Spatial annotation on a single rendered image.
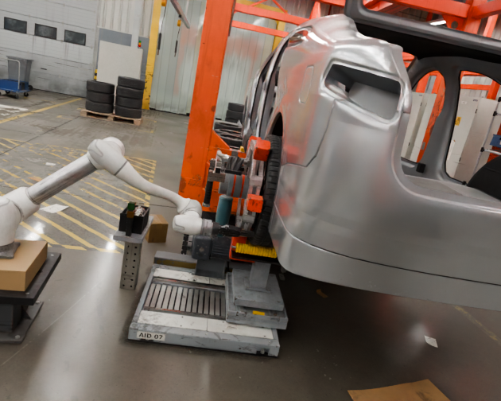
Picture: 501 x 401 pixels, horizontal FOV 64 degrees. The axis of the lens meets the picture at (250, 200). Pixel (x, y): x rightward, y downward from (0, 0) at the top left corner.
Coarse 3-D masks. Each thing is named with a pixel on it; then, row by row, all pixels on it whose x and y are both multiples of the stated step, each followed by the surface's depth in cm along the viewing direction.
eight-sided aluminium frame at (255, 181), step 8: (248, 152) 245; (256, 176) 209; (256, 184) 209; (248, 192) 210; (256, 192) 211; (240, 200) 258; (240, 216) 253; (248, 216) 214; (240, 224) 222; (248, 224) 221
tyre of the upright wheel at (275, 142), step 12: (276, 144) 217; (276, 156) 210; (276, 168) 207; (276, 180) 206; (264, 192) 211; (264, 204) 207; (264, 216) 209; (264, 228) 213; (252, 240) 227; (264, 240) 222
